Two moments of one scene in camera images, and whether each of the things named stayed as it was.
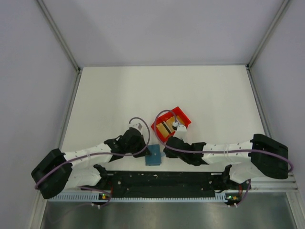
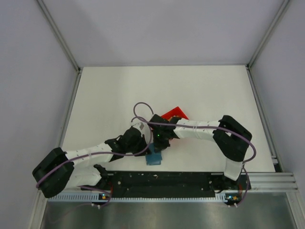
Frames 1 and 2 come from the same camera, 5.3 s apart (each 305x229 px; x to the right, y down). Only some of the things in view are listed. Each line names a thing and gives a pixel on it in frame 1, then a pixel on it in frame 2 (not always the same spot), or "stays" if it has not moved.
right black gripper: x=169 y=154 → x=159 y=147
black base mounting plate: x=107 y=182 stays
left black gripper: x=146 y=152 stays
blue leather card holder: x=154 y=159 stays
